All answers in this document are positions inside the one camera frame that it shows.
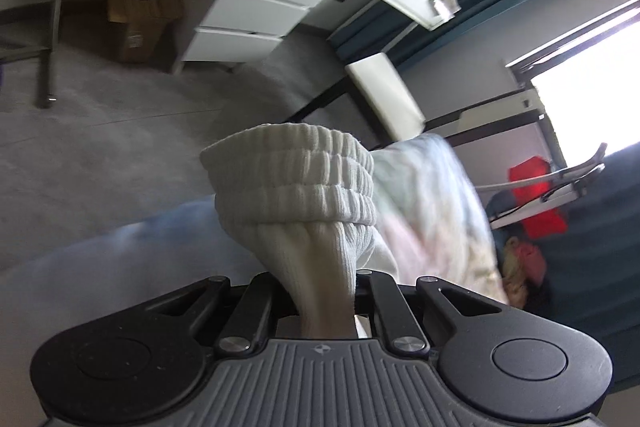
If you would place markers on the white stool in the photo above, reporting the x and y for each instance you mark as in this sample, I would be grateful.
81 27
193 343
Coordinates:
381 97

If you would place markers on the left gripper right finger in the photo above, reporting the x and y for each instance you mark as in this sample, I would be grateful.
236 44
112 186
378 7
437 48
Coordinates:
391 320

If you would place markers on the cardboard box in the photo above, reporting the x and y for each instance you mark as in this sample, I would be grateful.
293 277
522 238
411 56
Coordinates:
141 24

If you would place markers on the pile of clothes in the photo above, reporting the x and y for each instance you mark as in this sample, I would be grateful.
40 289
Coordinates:
524 271

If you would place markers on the white track pants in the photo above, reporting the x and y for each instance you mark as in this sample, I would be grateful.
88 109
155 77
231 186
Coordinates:
300 198

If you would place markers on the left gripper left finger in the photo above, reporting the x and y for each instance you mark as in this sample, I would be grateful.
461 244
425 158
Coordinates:
253 319

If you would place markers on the window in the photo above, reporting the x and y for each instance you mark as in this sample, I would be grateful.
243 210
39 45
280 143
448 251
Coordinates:
588 82

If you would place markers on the black framed panel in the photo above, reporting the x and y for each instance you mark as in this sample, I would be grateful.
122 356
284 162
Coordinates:
506 112

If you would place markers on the teal curtain right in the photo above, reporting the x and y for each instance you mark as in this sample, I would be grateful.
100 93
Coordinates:
593 269

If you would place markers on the pink pastel duvet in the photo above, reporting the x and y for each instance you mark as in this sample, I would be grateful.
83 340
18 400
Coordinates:
428 221

